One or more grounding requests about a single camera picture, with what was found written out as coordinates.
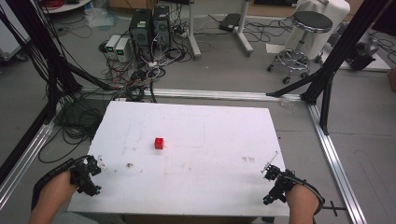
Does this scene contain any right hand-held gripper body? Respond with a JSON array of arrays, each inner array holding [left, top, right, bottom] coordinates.
[[262, 164, 297, 206]]

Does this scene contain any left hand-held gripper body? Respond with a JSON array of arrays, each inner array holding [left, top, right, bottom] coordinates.
[[69, 154, 103, 197]]

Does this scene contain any person's right hand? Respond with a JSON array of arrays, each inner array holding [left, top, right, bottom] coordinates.
[[285, 183, 319, 217]]

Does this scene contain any person's left hand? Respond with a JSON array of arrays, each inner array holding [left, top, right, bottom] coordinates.
[[38, 170, 79, 216]]

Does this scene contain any white power supply unit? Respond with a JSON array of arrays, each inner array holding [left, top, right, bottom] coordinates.
[[105, 34, 121, 59], [114, 37, 131, 63]]

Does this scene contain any white desk leg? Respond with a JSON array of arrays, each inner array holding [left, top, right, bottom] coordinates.
[[186, 0, 203, 61], [233, 0, 255, 58]]

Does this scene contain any black computer tower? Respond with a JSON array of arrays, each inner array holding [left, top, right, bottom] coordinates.
[[128, 8, 154, 61], [151, 5, 173, 50]]

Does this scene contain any black device on board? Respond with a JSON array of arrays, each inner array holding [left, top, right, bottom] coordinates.
[[346, 36, 381, 72]]

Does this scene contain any clear plastic bag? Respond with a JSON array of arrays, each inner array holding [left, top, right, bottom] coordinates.
[[84, 7, 120, 30]]

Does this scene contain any black flat box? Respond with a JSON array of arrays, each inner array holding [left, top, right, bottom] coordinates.
[[218, 12, 242, 34]]

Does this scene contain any black chrome swivel stool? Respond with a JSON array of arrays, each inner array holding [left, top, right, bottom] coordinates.
[[266, 10, 334, 86]]

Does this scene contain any brown cardboard box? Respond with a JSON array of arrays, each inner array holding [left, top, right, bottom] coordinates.
[[387, 66, 396, 93]]

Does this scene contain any white round table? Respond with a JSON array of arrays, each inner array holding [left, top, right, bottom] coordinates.
[[41, 0, 92, 15]]

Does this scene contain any tangle of black cables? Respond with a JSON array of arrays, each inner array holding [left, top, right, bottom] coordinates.
[[37, 36, 194, 164]]

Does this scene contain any aluminium frame rail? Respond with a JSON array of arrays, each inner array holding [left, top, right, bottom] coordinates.
[[0, 120, 56, 210], [305, 103, 369, 224], [79, 87, 304, 103]]

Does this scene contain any black frame post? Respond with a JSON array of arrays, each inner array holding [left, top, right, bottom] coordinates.
[[265, 0, 392, 136], [0, 0, 120, 185]]

